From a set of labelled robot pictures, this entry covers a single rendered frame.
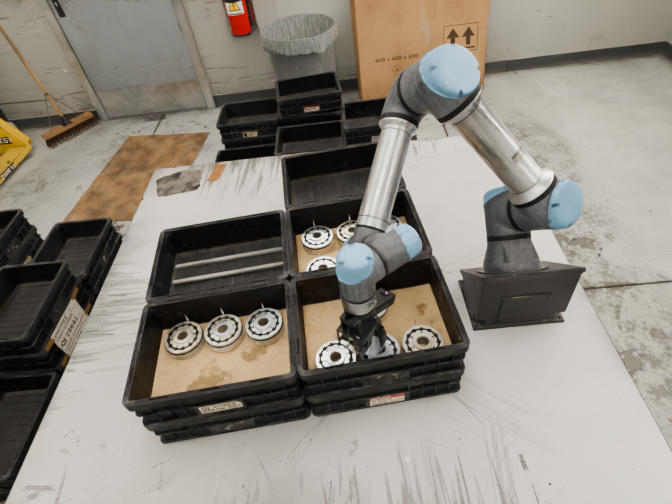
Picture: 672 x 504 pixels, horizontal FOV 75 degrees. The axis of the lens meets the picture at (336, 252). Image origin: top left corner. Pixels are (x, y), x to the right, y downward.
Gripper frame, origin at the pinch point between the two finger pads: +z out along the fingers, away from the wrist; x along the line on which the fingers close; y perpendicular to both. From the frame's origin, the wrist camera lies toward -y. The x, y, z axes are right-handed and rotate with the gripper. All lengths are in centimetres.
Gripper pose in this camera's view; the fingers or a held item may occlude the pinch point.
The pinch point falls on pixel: (369, 345)
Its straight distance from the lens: 114.0
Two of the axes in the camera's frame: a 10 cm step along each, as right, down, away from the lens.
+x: 8.2, 3.4, -4.6
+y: -5.6, 6.4, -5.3
